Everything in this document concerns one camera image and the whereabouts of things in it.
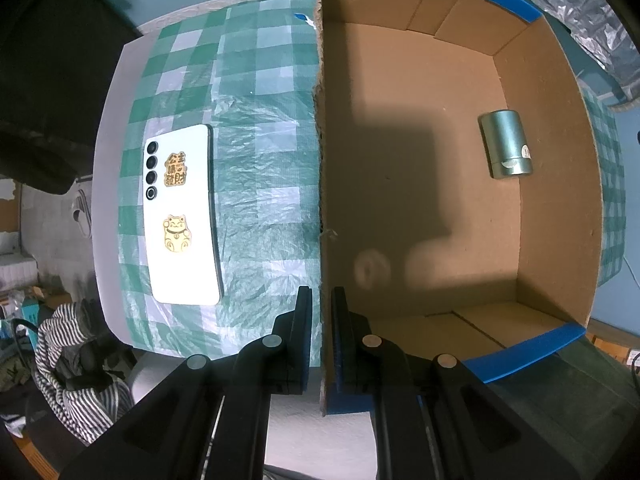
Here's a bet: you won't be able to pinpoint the white slipper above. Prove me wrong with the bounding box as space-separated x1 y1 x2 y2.
71 191 94 239

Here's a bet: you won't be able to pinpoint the teal metal can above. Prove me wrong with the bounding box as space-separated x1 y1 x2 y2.
478 109 534 180

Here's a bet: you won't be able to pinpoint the striped grey white cloth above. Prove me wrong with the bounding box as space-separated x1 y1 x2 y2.
32 301 135 445

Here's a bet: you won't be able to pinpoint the silver foil bag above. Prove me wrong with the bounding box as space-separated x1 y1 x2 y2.
515 0 640 107

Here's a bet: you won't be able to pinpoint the stack of white boxes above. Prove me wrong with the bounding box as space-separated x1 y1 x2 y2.
0 254 39 292

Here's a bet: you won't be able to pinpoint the white phone with gold stickers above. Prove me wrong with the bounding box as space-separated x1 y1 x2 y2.
143 123 223 306

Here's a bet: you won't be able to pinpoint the green checkered plastic tablecloth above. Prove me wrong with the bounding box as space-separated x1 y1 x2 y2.
116 0 627 367

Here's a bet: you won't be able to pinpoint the brown cardboard pieces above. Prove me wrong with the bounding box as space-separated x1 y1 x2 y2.
0 179 24 235

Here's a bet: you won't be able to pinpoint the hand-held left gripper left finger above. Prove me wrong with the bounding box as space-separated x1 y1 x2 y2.
60 286 315 480

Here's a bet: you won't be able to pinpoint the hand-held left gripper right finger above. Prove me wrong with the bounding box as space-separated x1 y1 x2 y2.
331 287 576 480

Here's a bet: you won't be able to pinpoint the cardboard box blue rim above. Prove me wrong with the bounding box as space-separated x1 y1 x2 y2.
312 0 602 417

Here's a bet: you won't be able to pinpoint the small teal box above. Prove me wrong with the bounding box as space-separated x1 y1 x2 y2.
22 294 47 328

